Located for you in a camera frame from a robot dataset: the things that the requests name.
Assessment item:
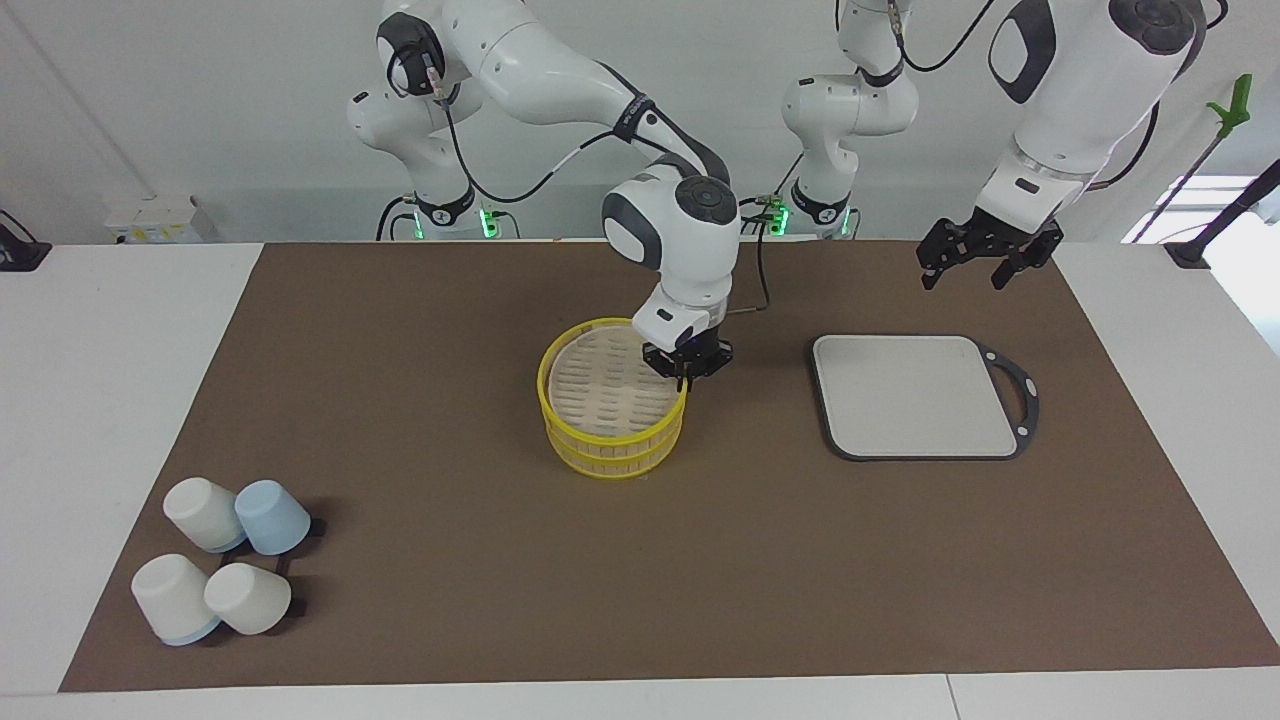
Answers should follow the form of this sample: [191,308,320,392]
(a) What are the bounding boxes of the yellow bamboo steamer base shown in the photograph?
[545,410,687,482]

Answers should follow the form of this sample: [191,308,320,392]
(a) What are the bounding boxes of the grey rimmed white cutting board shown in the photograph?
[810,333,1041,463]

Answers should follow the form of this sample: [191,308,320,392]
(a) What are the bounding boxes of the black stand leg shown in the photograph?
[1165,158,1280,269]

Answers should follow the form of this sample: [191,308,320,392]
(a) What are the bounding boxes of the brown table mat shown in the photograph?
[58,240,1280,693]

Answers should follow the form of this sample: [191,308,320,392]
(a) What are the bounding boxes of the green clamp on grey rod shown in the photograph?
[1130,73,1254,243]

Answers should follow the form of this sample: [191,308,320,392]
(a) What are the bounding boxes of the light blue plastic cup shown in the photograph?
[234,480,312,557]

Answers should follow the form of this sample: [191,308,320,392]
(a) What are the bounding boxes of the cream plastic cup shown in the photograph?
[163,477,247,554]
[204,563,293,636]

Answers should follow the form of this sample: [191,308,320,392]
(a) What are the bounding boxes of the white box with yellow label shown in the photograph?
[105,195,223,246]

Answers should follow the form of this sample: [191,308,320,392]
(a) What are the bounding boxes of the cream cup with blue rim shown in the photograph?
[131,553,223,647]

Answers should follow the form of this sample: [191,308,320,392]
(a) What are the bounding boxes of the black device at table edge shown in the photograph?
[0,210,51,273]

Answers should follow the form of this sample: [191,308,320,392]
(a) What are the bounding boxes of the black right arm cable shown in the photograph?
[420,45,773,317]

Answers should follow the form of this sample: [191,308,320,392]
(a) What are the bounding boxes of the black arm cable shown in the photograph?
[420,45,773,317]
[893,0,1163,191]

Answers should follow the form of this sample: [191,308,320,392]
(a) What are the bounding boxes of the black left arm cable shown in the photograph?
[893,0,1163,191]

